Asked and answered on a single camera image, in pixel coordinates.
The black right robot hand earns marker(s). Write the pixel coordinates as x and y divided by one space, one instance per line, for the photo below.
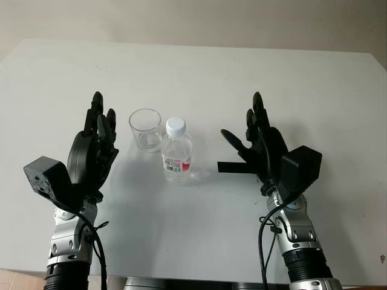
272 145

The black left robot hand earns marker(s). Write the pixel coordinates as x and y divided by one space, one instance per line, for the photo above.
83 157

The clear plastic water bottle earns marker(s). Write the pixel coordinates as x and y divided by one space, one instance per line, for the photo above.
176 157

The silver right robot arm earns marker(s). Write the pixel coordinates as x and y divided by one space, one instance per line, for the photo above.
302 238

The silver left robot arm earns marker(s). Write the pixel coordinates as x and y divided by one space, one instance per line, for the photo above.
65 241

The clear glass cup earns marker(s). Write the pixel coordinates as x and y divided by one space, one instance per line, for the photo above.
146 133

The dark grey robot torso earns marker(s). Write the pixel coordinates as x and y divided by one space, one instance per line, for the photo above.
145 284

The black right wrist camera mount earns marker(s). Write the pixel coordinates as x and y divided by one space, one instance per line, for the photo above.
303 166

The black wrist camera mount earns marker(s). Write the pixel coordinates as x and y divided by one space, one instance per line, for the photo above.
50 176
303 166

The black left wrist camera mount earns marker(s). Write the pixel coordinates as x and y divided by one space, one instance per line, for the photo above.
50 176

